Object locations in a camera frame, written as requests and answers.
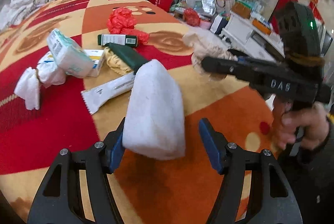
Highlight white foam block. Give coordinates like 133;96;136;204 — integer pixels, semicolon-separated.
122;60;186;160

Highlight light green tissue pack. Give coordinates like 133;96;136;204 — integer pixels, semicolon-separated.
46;29;94;78

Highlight dark green tissue pack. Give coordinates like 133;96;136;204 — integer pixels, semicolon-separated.
105;43;149;76

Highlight red plastic bag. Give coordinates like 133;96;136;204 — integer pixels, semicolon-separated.
106;8;149;44
183;8;201;27

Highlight beige cloth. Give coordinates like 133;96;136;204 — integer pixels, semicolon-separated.
182;30;237;81

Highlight dark right sleeve forearm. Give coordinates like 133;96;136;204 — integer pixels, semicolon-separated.
272;99;333;223

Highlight person's right hand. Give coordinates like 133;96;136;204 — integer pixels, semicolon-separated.
271;96;329;151

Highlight white sachet wrapper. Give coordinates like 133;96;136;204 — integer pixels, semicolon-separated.
81;72;135;115

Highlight crumpled white tissue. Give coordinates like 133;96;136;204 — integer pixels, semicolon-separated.
14;61;66;111

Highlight red plastic bag on floor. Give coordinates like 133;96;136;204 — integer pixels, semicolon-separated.
183;8;201;27

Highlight red orange patterned blanket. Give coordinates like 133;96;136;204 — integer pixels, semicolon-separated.
0;0;280;224

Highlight blue yellow medicine box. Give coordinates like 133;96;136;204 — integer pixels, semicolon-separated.
37;49;105;77

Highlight beige embroidered pillow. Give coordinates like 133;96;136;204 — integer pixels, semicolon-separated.
1;0;48;31

